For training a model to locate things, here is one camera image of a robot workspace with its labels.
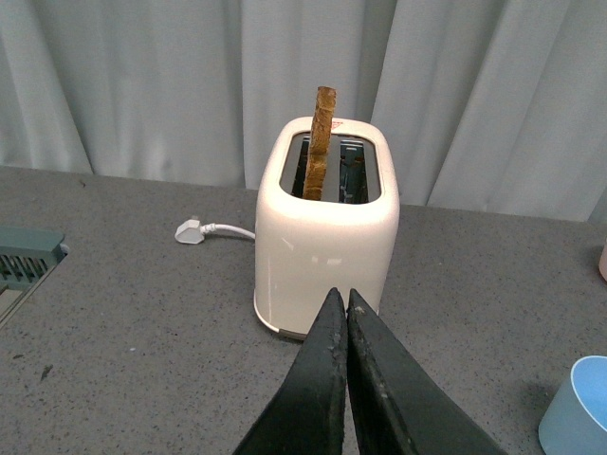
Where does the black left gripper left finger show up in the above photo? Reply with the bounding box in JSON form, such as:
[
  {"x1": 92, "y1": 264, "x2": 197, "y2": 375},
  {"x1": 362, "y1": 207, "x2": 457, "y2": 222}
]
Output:
[{"x1": 235, "y1": 288, "x2": 348, "y2": 454}]

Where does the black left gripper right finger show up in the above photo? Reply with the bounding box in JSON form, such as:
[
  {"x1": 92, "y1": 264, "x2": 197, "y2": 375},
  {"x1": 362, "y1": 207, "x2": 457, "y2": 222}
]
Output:
[{"x1": 347, "y1": 289, "x2": 505, "y2": 454}]

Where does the light blue plastic cup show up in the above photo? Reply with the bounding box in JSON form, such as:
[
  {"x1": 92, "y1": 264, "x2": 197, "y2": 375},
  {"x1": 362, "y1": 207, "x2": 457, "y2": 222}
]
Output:
[{"x1": 539, "y1": 355, "x2": 606, "y2": 455}]

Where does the white two-slot toaster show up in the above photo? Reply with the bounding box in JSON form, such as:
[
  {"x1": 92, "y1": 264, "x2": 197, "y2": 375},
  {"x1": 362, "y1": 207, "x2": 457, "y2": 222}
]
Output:
[{"x1": 253, "y1": 117, "x2": 399, "y2": 339}]

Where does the pink bowl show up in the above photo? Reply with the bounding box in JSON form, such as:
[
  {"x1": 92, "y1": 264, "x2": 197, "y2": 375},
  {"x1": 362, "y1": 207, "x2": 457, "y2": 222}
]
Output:
[{"x1": 598, "y1": 246, "x2": 607, "y2": 282}]

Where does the toasted bread slice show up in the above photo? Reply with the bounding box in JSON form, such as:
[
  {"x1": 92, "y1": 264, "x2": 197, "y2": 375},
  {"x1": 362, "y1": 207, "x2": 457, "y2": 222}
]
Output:
[{"x1": 303, "y1": 86, "x2": 337, "y2": 201}]

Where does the grey curtain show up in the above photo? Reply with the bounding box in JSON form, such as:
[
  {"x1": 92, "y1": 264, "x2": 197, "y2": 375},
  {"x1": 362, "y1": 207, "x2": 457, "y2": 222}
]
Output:
[{"x1": 1, "y1": 1, "x2": 606, "y2": 222}]

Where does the green dish rack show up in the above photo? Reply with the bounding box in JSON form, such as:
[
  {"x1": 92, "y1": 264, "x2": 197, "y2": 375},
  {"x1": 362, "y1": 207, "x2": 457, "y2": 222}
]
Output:
[{"x1": 1, "y1": 226, "x2": 67, "y2": 326}]

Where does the white power plug cable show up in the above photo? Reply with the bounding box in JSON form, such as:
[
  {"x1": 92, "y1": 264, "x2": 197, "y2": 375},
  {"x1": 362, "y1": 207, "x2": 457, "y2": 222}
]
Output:
[{"x1": 175, "y1": 217, "x2": 256, "y2": 246}]

